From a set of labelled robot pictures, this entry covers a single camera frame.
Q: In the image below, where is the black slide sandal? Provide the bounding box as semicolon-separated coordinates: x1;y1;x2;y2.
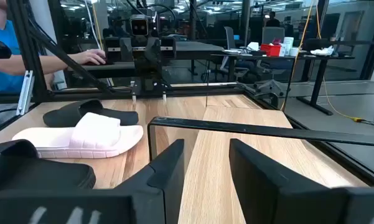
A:
0;139;97;195
42;98;139;128

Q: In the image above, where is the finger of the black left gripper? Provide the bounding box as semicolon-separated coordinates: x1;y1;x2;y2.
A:
119;37;134;62
144;37;162;65

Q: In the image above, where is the wooden shelf with black frame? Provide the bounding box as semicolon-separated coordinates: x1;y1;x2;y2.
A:
147;93;374;224

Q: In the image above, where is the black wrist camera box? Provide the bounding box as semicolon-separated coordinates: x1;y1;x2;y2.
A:
129;14;149;37

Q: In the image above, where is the silver aluminium bracket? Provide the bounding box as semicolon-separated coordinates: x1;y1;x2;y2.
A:
16;70;35;116

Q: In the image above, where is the yellow cable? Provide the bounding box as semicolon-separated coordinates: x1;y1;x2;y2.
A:
279;0;365;123

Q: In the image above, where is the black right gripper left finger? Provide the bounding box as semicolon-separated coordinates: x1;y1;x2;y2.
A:
115;139;185;224

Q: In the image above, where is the pink slide sandal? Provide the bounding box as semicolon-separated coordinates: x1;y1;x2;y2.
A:
11;112;144;159

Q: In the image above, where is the black office desk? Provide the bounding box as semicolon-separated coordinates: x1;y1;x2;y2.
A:
210;52;355;116
67;41;225;78

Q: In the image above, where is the white crumpled cloth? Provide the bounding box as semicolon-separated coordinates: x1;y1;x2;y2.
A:
310;45;335;57

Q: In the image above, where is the dark office chair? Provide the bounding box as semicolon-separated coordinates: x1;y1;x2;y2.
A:
219;26;251;82

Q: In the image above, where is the grey office chair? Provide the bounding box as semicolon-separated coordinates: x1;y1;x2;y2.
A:
251;26;295;98

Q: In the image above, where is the white cylindrical container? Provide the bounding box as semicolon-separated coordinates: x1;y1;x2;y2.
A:
283;36;295;57

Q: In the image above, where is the red box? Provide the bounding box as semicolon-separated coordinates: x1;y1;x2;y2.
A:
260;43;283;58

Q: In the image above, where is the person's hand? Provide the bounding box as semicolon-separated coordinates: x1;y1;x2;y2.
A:
68;49;107;66

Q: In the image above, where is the person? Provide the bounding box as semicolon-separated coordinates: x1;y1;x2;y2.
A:
0;0;107;94
265;11;281;28

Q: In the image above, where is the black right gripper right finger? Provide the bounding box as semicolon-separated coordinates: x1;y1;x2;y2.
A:
229;139;346;224

